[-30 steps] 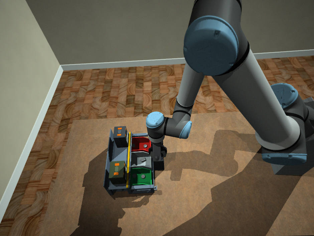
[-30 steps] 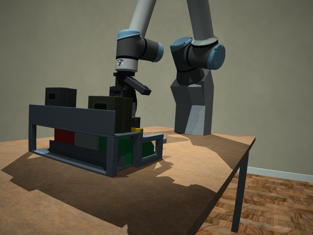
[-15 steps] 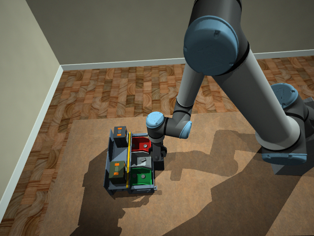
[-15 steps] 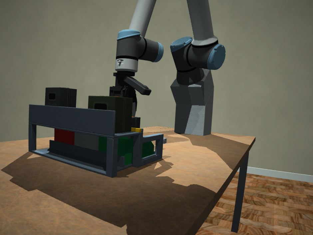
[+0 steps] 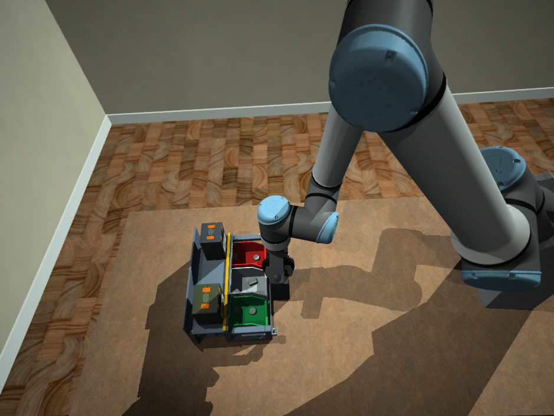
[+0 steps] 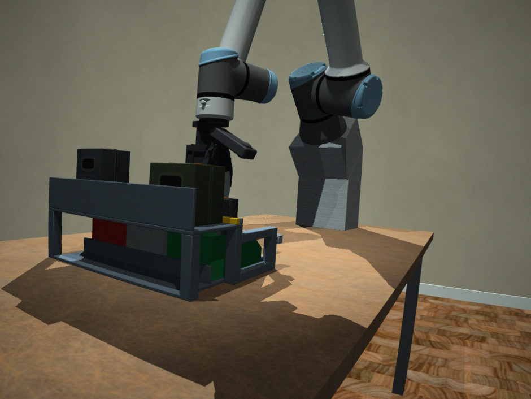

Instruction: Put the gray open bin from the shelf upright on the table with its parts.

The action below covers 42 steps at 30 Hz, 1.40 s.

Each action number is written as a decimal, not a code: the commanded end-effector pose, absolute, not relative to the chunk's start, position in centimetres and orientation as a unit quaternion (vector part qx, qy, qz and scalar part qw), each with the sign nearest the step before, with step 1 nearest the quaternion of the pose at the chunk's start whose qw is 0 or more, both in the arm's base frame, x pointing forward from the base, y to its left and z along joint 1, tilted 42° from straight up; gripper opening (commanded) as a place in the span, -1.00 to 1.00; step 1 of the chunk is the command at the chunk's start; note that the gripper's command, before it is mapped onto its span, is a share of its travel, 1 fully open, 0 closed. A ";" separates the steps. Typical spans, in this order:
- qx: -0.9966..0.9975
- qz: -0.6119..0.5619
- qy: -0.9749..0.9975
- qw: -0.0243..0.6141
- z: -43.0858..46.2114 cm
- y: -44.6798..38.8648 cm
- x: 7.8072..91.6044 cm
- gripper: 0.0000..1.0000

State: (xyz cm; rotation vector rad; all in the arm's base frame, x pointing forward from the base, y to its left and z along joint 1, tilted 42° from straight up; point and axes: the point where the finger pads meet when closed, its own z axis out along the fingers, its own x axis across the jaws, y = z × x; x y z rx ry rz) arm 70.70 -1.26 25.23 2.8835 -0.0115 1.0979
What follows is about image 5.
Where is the olive green case with orange latches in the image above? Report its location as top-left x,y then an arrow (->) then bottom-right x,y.
192,283 -> 225,325

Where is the green open bin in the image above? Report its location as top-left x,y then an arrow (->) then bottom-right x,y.
229,296 -> 269,328

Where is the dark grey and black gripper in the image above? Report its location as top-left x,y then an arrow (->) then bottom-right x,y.
262,247 -> 295,278

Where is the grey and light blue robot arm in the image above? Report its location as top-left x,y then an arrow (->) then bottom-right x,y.
257,0 -> 554,292

